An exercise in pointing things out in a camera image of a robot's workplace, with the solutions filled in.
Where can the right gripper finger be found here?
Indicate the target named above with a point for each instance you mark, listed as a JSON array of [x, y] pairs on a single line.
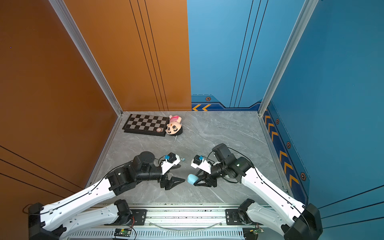
[[201, 173], [201, 182]]

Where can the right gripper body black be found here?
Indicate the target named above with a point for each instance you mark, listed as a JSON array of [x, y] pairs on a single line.
[[211, 179]]

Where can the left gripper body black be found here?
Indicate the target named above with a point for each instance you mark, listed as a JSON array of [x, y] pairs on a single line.
[[164, 179]]

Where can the blue earbud case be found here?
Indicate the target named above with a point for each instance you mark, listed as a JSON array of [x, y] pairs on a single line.
[[192, 179]]

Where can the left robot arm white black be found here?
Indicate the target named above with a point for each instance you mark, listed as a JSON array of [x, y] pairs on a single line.
[[61, 219]]

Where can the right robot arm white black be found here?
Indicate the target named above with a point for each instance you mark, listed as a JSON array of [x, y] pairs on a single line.
[[244, 172]]

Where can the plush doll pink shirt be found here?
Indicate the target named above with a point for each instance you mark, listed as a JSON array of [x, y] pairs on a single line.
[[174, 127]]

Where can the black white chessboard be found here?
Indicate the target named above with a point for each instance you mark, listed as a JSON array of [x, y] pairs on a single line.
[[146, 125]]

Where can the green circuit board left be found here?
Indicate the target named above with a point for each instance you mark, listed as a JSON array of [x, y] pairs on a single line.
[[123, 233]]

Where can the circuit board right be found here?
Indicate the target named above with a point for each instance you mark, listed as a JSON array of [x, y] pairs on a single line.
[[257, 231]]

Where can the white vent grille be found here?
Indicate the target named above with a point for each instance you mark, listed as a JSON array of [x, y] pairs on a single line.
[[161, 234]]

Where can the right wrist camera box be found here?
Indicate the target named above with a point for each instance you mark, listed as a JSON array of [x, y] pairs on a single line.
[[202, 163]]

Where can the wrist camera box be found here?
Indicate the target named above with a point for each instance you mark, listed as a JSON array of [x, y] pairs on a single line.
[[202, 163], [170, 160]]

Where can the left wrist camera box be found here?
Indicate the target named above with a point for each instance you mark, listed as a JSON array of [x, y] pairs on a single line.
[[170, 160]]

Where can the aluminium front rail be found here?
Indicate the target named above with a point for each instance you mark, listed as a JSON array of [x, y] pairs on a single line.
[[186, 216]]

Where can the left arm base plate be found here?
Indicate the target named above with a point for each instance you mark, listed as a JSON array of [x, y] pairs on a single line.
[[135, 217]]

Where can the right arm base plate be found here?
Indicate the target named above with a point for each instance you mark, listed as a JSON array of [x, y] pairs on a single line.
[[233, 218]]

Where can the right corner aluminium post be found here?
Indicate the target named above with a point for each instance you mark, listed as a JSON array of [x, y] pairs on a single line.
[[292, 43]]

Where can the corner aluminium post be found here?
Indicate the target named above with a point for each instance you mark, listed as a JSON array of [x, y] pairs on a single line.
[[292, 43], [76, 36]]

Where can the left corner aluminium post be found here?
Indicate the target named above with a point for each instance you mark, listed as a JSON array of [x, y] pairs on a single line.
[[76, 36]]

